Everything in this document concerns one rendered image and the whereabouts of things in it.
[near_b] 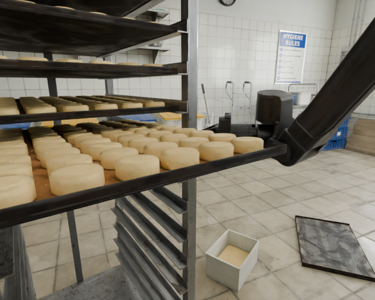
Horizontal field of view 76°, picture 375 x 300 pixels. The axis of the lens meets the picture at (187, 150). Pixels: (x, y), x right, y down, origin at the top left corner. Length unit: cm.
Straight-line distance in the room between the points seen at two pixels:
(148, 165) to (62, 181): 8
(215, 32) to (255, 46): 78
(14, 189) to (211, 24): 386
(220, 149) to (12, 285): 56
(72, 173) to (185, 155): 12
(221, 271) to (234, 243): 29
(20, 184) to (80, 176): 5
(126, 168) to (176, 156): 6
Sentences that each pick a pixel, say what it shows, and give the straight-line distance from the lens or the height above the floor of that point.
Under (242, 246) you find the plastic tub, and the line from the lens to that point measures 174.
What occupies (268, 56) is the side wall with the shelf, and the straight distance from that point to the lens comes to 459.
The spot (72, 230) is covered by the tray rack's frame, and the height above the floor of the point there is 45.
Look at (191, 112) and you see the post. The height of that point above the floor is 104.
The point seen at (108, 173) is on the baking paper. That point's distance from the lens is 31.
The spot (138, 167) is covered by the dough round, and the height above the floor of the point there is 102.
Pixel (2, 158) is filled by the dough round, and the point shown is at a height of 102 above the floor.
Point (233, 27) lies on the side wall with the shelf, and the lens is 420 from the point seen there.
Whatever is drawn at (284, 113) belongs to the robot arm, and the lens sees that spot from 51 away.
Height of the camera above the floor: 110
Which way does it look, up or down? 15 degrees down
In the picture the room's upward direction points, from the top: straight up
